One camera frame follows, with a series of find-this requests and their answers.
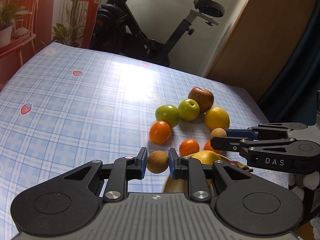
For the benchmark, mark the orange tangerine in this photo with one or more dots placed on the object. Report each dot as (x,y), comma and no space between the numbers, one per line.
(188,147)
(159,132)
(208,147)

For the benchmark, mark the red plant-print curtain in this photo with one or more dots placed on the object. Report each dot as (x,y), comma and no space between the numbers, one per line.
(41,22)

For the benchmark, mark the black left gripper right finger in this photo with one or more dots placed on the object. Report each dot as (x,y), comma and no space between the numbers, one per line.
(223,196)

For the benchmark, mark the blue plaid bed sheet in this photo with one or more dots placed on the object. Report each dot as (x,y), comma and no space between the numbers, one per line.
(67,106)

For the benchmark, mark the green apple left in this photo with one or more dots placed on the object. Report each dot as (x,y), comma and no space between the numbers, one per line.
(169,114)

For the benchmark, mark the brown wooden door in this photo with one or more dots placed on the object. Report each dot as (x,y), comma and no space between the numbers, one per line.
(260,43)

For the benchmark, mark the yellow lemon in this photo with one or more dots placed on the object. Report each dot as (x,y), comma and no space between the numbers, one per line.
(216,117)

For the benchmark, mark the red apple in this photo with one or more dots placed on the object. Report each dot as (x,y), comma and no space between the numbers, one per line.
(203,97)

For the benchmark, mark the orange tangerine left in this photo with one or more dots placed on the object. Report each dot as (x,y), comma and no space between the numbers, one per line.
(159,132)

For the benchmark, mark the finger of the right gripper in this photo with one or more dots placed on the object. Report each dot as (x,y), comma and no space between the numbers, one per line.
(283,155)
(271,131)

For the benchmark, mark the green apple right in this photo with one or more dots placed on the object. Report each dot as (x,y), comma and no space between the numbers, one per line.
(188,109)

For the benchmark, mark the small tan longan fruit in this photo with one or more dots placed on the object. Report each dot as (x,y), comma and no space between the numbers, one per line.
(218,132)

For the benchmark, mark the brown round longan fruit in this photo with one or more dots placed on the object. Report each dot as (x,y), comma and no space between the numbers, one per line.
(158,162)

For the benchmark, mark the green apple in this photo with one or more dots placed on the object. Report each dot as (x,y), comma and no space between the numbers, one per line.
(169,114)
(188,109)

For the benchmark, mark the orange tangerine middle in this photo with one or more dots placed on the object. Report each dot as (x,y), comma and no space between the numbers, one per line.
(188,147)

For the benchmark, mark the yellow grapefruit in bowl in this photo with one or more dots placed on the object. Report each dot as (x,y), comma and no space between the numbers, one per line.
(206,157)

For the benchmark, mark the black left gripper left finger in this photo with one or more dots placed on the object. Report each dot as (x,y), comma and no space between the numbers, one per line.
(70,201)

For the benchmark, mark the orange tangerine right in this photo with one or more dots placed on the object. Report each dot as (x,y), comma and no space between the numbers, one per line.
(208,147)

